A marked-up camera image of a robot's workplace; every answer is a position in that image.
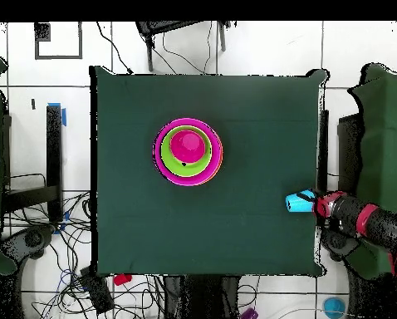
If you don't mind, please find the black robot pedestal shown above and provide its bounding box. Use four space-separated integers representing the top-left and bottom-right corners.
346 262 397 319

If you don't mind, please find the black floor foot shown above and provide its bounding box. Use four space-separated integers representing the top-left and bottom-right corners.
0 223 56 263

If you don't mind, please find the black power brick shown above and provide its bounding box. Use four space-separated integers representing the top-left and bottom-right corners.
78 267 115 315

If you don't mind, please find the cable bundle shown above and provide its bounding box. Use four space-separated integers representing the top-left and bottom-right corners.
2 172 166 319

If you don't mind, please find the black stand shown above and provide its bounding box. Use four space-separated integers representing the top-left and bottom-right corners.
163 275 241 319

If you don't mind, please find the black box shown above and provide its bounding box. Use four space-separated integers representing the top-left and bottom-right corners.
336 112 364 197

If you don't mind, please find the small red plastic bowl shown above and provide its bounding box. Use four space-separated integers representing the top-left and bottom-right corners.
169 129 208 164

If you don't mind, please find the black metal frame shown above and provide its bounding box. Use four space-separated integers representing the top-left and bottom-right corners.
0 105 64 223

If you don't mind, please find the orange plastic bowl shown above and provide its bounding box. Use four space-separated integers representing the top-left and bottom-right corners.
211 142 224 182

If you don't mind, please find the dark green tablecloth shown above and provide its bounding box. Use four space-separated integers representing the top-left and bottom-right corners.
90 65 329 277

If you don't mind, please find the large pink plastic bowl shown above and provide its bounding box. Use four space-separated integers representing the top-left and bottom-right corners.
152 117 223 187

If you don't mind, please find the black upright bar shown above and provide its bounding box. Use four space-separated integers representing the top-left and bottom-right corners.
317 109 330 194

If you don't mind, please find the blue bowl on floor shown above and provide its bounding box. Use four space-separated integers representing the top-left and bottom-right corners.
322 296 347 319

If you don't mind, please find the black stool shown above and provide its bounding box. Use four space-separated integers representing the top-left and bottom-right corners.
135 20 233 72

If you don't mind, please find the blue plastic cup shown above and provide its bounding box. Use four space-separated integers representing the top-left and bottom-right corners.
285 189 317 213

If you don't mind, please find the grey floor base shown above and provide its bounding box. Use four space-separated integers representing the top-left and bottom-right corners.
319 225 360 262

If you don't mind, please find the black cable with plug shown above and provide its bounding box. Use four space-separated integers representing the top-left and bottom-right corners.
96 22 134 75

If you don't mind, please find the blue tape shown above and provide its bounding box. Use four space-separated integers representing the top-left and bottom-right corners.
47 101 67 127

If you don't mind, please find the small red floor object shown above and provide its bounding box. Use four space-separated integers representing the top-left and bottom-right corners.
113 273 133 287

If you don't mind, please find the green plastic bowl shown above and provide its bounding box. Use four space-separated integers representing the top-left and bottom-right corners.
160 125 213 178

